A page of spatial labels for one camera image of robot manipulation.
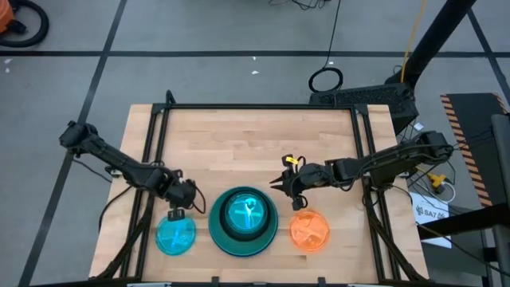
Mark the large teal plastic plate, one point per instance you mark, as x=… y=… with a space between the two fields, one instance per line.
x=213 y=225

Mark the white paper sign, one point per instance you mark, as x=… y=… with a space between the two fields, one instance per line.
x=428 y=211

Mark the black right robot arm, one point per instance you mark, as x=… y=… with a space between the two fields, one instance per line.
x=382 y=163

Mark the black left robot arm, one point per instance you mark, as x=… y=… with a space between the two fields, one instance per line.
x=119 y=163

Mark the dark grey post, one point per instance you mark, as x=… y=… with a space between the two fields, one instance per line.
x=501 y=159

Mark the small cyan translucent plate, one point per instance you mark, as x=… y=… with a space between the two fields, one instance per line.
x=245 y=213
x=175 y=237

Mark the black stand pole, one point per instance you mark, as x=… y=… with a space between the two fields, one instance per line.
x=434 y=36

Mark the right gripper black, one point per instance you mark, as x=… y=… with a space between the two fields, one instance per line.
x=308 y=175

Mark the orange vacuum cleaner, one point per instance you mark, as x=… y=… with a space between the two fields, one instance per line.
x=5 y=16

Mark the black beam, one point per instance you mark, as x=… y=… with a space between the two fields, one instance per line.
x=458 y=221

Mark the small orange translucent plate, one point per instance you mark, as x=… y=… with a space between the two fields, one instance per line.
x=310 y=231

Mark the large blue plastic plate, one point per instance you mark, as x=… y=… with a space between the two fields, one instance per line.
x=244 y=255

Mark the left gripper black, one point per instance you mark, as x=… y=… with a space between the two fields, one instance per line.
x=181 y=193

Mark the black plastic plate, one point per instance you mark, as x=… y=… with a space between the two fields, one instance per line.
x=245 y=238

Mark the black hazard-striped floor mat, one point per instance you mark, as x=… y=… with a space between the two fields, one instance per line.
x=470 y=115

